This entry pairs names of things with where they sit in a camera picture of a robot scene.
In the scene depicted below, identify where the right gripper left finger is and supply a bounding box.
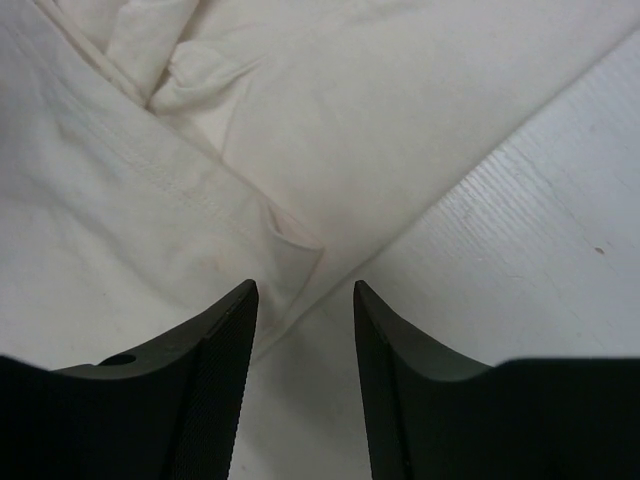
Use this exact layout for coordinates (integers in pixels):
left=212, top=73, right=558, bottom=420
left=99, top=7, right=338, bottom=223
left=1, top=280, right=258, bottom=479

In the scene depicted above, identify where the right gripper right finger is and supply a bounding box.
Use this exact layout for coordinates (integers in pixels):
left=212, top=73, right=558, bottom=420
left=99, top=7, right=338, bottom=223
left=353, top=281, right=639, bottom=479

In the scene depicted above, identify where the white t shirt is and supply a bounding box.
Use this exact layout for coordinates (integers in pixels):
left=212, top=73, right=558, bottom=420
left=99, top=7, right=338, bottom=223
left=1, top=1, right=639, bottom=369

